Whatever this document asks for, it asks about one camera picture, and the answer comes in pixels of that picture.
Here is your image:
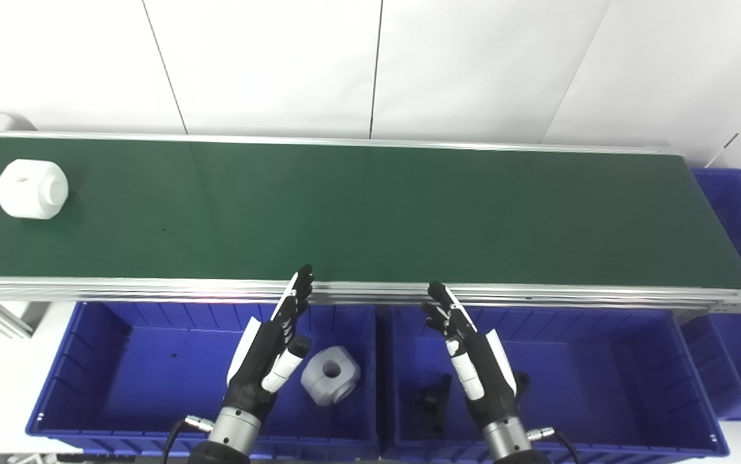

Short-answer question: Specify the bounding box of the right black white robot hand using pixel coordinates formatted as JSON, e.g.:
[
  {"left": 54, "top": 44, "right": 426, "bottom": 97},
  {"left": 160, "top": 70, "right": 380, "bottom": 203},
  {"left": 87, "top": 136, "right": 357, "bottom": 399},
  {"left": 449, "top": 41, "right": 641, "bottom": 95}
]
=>
[{"left": 422, "top": 282, "right": 519, "bottom": 431}]

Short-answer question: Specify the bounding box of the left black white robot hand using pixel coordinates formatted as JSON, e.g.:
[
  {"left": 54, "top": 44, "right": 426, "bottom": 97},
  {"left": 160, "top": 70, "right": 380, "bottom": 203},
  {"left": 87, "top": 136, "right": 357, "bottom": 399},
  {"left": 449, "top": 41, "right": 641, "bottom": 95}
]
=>
[{"left": 226, "top": 263, "right": 314, "bottom": 420}]

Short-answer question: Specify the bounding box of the white cylindrical plastic part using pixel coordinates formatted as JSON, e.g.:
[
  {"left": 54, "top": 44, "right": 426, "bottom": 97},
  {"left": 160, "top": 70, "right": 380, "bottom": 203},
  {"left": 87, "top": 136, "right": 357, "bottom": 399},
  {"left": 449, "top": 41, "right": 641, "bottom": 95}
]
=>
[
  {"left": 300, "top": 346, "right": 362, "bottom": 407},
  {"left": 0, "top": 159, "right": 69, "bottom": 220}
]

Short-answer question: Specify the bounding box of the black plastic part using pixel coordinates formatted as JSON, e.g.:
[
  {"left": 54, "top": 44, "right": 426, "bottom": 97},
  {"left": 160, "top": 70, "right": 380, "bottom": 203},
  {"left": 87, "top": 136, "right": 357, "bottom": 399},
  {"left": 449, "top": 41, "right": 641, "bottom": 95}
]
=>
[{"left": 408, "top": 374, "right": 454, "bottom": 440}]

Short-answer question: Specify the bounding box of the green conveyor belt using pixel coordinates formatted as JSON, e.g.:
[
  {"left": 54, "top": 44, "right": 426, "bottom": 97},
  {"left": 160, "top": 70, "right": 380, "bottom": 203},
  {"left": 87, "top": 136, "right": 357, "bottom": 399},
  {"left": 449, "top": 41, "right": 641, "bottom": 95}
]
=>
[
  {"left": 0, "top": 131, "right": 741, "bottom": 316},
  {"left": 0, "top": 137, "right": 741, "bottom": 290}
]

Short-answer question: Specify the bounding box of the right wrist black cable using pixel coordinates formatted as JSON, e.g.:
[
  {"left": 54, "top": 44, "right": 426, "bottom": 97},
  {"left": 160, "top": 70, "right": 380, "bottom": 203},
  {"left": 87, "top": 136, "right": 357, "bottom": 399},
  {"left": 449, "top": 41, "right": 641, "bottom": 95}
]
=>
[{"left": 527, "top": 426, "right": 579, "bottom": 464}]

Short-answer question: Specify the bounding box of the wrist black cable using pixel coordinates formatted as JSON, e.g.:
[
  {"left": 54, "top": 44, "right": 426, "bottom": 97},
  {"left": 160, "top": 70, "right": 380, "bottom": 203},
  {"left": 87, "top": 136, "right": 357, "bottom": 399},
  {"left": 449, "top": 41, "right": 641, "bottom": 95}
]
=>
[
  {"left": 527, "top": 426, "right": 579, "bottom": 464},
  {"left": 163, "top": 416, "right": 215, "bottom": 464}
]

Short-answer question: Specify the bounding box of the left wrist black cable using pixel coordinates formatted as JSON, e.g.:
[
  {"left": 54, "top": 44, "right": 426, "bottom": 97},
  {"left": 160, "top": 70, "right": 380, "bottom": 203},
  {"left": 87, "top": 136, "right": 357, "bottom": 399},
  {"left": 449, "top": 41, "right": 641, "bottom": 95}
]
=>
[{"left": 163, "top": 416, "right": 215, "bottom": 464}]

